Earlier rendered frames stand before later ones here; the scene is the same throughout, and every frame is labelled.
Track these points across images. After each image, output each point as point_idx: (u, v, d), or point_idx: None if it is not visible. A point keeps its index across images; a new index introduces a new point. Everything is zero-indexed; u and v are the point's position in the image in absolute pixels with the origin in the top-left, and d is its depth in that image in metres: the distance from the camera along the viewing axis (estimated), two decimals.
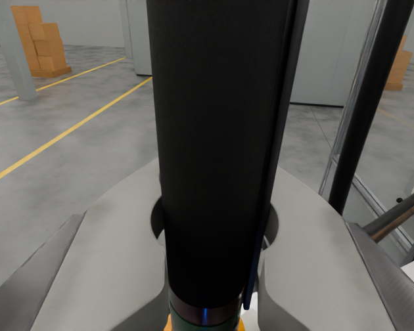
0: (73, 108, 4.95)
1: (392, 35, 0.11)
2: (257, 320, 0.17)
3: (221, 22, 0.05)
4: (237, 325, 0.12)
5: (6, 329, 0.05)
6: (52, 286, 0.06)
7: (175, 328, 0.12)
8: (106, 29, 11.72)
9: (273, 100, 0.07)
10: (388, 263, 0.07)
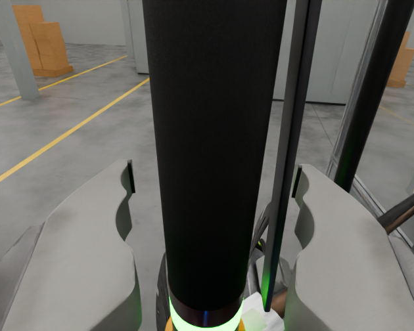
0: (75, 108, 4.97)
1: (393, 37, 0.11)
2: (257, 320, 0.17)
3: (217, 32, 0.05)
4: (237, 326, 0.12)
5: None
6: (14, 303, 0.06)
7: (176, 329, 0.12)
8: (108, 27, 11.70)
9: (288, 106, 0.07)
10: None
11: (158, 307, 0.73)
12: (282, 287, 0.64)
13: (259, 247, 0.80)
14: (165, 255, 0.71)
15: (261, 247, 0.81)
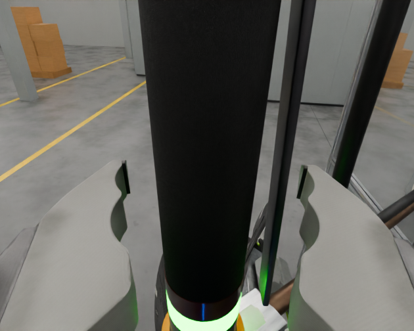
0: (73, 109, 4.96)
1: (391, 26, 0.11)
2: (256, 316, 0.17)
3: (211, 7, 0.05)
4: (235, 321, 0.12)
5: None
6: (8, 305, 0.06)
7: (173, 324, 0.12)
8: (106, 29, 11.72)
9: (285, 90, 0.07)
10: None
11: (257, 222, 0.60)
12: (282, 287, 0.64)
13: (257, 247, 0.80)
14: None
15: (259, 247, 0.81)
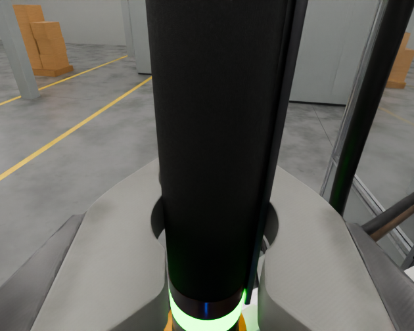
0: (75, 107, 4.97)
1: (395, 27, 0.11)
2: (257, 315, 0.17)
3: (219, 9, 0.05)
4: (238, 320, 0.12)
5: (6, 329, 0.05)
6: (52, 286, 0.06)
7: (176, 322, 0.12)
8: (108, 27, 11.71)
9: (274, 90, 0.07)
10: (388, 263, 0.07)
11: None
12: None
13: None
14: None
15: (261, 246, 0.81)
